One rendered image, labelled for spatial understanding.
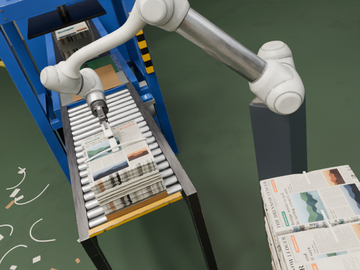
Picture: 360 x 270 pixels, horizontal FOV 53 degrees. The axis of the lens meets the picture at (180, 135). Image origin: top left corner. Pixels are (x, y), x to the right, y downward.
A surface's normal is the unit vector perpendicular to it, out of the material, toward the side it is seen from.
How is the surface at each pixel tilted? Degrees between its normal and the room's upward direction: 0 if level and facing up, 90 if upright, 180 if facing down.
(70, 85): 111
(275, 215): 2
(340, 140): 0
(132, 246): 0
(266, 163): 90
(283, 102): 96
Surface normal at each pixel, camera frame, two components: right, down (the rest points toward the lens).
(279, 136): -0.57, 0.57
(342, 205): -0.25, -0.78
